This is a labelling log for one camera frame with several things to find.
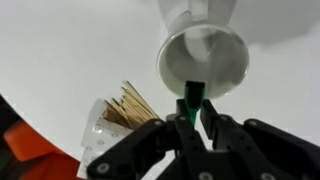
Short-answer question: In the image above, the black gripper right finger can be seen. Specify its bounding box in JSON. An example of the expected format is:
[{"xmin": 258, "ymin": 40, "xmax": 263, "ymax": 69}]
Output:
[{"xmin": 199, "ymin": 98, "xmax": 320, "ymax": 180}]

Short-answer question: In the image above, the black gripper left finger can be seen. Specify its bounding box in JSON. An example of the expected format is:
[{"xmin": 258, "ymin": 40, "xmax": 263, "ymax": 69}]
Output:
[{"xmin": 86, "ymin": 98, "xmax": 208, "ymax": 180}]

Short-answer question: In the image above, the green pen with black cap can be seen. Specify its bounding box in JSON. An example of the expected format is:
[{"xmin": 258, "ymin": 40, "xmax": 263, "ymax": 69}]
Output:
[{"xmin": 183, "ymin": 80, "xmax": 206, "ymax": 127}]

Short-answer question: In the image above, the white mug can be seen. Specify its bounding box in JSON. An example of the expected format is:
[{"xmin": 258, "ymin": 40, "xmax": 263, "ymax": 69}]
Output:
[{"xmin": 155, "ymin": 0, "xmax": 251, "ymax": 100}]

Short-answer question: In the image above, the clear packet of wooden sticks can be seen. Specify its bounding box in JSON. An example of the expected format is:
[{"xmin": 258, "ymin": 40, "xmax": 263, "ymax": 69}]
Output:
[{"xmin": 76, "ymin": 80, "xmax": 162, "ymax": 180}]

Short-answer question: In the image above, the orange chair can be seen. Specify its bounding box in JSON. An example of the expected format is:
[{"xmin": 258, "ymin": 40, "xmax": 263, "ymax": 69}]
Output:
[{"xmin": 0, "ymin": 96, "xmax": 83, "ymax": 180}]

